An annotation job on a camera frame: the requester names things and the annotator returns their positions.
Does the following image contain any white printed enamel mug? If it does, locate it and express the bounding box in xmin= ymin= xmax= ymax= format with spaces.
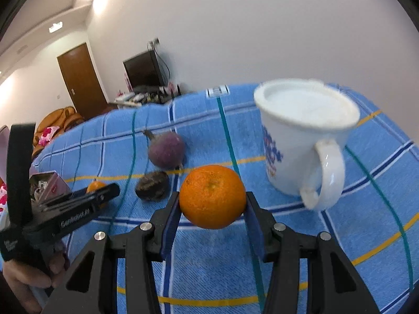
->
xmin=253 ymin=79 xmax=360 ymax=211

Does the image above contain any pink floral cushion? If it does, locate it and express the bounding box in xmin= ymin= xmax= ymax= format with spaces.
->
xmin=38 ymin=126 xmax=60 ymax=147

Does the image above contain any black tv power cable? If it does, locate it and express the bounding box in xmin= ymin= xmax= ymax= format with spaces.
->
xmin=153 ymin=43 xmax=173 ymax=86

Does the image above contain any brown wooden door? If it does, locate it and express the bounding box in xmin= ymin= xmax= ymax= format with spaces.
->
xmin=57 ymin=43 xmax=108 ymax=120

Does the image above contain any person's left hand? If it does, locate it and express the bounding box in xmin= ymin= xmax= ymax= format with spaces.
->
xmin=3 ymin=241 xmax=70 ymax=313

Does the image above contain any orange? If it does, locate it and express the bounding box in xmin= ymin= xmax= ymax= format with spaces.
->
xmin=86 ymin=180 xmax=106 ymax=194
xmin=179 ymin=165 xmax=246 ymax=230

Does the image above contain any orange brown sofa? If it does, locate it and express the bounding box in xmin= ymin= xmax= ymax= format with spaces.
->
xmin=32 ymin=106 xmax=85 ymax=160

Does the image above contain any white wall power socket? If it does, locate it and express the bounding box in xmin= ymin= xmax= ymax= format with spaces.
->
xmin=148 ymin=38 xmax=160 ymax=48

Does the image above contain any dark brown flat bulb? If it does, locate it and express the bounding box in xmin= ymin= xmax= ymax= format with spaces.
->
xmin=135 ymin=171 xmax=170 ymax=201

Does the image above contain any black flat television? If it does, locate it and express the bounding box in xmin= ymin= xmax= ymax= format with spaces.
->
xmin=123 ymin=50 xmax=166 ymax=88

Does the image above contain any ceiling light fixture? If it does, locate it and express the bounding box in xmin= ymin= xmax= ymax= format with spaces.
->
xmin=48 ymin=21 xmax=63 ymax=33

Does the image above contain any white low tv stand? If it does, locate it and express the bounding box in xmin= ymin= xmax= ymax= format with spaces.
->
xmin=110 ymin=85 xmax=182 ymax=109

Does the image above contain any blue plaid towel cloth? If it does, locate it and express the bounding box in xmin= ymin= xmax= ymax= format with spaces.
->
xmin=33 ymin=84 xmax=418 ymax=313

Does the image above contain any purple round turnip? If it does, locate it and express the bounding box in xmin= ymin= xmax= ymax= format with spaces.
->
xmin=143 ymin=130 xmax=185 ymax=169

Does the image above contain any pink tin storage box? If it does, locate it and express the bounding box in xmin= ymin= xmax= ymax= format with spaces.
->
xmin=1 ymin=126 xmax=70 ymax=211

